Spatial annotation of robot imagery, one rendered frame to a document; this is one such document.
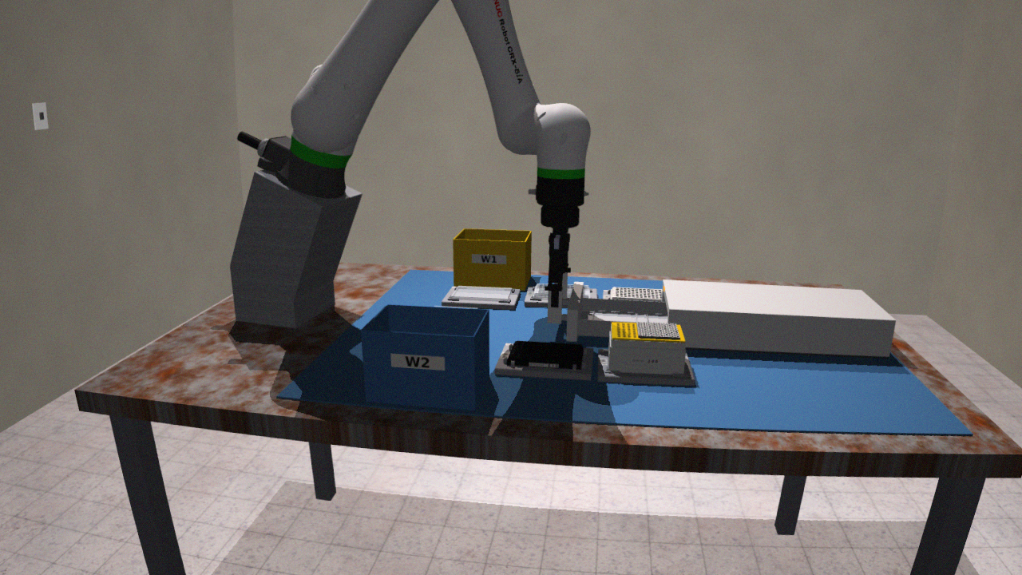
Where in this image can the blue bench mat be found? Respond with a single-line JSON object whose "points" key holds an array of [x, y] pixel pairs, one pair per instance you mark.
{"points": [[732, 391]]}

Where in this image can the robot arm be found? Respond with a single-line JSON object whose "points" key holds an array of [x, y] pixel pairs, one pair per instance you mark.
{"points": [[330, 111]]}

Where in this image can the olive-brown open bin labelled w1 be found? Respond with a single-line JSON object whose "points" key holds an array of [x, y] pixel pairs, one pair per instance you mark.
{"points": [[483, 259]]}

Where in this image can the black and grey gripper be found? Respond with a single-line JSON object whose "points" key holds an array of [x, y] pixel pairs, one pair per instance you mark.
{"points": [[559, 220]]}

